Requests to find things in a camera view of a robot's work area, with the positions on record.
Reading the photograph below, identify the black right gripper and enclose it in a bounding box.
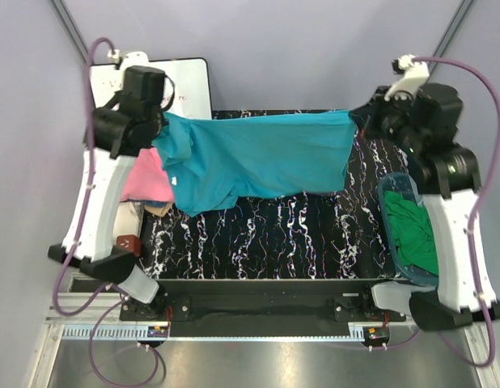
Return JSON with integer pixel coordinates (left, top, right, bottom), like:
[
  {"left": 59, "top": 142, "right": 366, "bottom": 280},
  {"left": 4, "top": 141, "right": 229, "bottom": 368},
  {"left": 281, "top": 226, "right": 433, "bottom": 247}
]
[{"left": 350, "top": 85, "right": 425, "bottom": 154}]

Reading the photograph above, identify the teal t shirt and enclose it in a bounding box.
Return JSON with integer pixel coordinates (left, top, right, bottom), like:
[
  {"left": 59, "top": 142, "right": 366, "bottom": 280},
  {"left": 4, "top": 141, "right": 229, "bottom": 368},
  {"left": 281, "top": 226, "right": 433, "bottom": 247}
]
[{"left": 153, "top": 111, "right": 356, "bottom": 217}]

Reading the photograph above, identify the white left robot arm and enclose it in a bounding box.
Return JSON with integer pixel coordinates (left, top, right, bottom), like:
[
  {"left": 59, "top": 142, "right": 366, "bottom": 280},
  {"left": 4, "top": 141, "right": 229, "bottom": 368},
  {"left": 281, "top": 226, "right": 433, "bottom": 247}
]
[{"left": 48, "top": 52, "right": 168, "bottom": 320}]

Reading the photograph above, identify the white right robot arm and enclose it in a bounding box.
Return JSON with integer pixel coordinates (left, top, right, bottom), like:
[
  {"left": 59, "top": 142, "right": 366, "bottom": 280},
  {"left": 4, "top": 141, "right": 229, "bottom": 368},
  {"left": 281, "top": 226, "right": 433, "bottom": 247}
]
[{"left": 350, "top": 55, "right": 500, "bottom": 331}]

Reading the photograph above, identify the pink folded t shirt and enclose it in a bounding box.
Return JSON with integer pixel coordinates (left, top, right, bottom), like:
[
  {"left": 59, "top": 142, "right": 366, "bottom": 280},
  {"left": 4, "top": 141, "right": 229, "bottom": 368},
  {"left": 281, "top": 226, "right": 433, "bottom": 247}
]
[{"left": 121, "top": 148, "right": 174, "bottom": 203}]

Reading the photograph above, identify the white dry erase board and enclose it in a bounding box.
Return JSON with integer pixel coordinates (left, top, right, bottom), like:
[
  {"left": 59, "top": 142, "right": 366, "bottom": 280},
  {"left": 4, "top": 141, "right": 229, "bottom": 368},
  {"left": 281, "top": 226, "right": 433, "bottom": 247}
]
[{"left": 91, "top": 51, "right": 212, "bottom": 120}]

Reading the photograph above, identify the teal plastic basin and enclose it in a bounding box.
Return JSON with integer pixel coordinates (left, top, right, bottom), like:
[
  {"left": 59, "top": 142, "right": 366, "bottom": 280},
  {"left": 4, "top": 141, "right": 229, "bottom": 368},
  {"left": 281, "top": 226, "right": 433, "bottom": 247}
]
[{"left": 376, "top": 172, "right": 439, "bottom": 287}]

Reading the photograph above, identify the beige folded t shirt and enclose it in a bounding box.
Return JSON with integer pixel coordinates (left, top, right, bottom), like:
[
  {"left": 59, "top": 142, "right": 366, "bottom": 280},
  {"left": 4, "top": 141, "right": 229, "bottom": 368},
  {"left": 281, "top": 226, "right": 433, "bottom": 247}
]
[{"left": 144, "top": 203, "right": 173, "bottom": 217}]

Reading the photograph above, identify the black white manual booklet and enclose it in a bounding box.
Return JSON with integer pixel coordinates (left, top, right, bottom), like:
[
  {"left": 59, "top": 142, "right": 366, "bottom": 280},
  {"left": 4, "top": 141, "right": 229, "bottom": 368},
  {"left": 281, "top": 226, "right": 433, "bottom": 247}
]
[{"left": 112, "top": 201, "right": 144, "bottom": 243}]

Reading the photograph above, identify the brown cube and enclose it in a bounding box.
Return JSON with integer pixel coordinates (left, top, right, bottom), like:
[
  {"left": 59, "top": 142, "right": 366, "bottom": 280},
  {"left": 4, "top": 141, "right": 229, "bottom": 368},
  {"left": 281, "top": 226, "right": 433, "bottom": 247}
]
[{"left": 115, "top": 234, "right": 142, "bottom": 257}]

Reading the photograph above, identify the green t shirt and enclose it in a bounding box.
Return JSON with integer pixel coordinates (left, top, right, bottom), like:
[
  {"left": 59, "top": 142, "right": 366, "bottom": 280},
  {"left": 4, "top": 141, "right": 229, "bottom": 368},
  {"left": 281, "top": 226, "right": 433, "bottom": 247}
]
[{"left": 383, "top": 191, "right": 439, "bottom": 276}]

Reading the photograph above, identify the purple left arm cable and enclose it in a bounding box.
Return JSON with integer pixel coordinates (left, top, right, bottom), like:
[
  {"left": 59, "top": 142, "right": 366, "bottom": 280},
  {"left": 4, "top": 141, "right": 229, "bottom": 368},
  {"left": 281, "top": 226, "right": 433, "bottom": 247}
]
[{"left": 54, "top": 36, "right": 168, "bottom": 384}]

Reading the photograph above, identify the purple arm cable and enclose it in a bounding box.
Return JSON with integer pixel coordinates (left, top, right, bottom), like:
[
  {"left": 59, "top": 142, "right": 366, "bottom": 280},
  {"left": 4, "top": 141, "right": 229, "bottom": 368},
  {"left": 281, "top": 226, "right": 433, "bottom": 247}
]
[
  {"left": 326, "top": 56, "right": 500, "bottom": 368},
  {"left": 54, "top": 36, "right": 168, "bottom": 384}
]

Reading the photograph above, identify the aluminium frame rail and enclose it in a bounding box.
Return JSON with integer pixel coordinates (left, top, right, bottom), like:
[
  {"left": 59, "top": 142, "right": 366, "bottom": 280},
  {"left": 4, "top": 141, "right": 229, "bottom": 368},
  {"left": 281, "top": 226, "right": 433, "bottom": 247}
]
[{"left": 45, "top": 293, "right": 421, "bottom": 327}]

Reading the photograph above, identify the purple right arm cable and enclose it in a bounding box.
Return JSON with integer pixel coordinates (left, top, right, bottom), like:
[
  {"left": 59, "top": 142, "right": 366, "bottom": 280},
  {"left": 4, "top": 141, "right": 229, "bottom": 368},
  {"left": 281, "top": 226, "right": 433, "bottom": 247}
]
[{"left": 326, "top": 56, "right": 500, "bottom": 368}]

